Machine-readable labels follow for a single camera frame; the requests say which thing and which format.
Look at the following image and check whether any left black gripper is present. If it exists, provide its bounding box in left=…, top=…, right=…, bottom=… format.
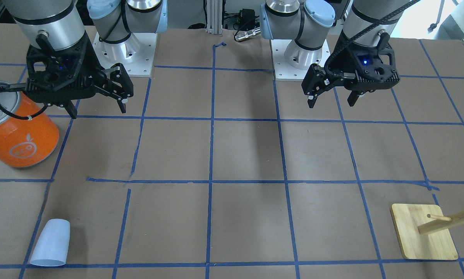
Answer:
left=301, top=32, right=400, bottom=109

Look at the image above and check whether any orange can with metal lid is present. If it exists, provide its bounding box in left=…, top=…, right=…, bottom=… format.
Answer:
left=0, top=81, right=60, bottom=168

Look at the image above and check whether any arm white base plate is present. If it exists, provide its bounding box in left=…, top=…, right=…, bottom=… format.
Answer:
left=93, top=33, right=158, bottom=77
left=270, top=40, right=330, bottom=81

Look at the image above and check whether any wooden mug stand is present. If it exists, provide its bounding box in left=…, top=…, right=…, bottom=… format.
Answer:
left=390, top=203, right=464, bottom=261

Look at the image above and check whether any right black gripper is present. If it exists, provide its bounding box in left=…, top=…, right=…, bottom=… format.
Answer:
left=24, top=31, right=134, bottom=119

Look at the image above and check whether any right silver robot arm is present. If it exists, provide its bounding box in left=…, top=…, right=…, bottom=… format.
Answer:
left=0, top=0, right=168, bottom=121

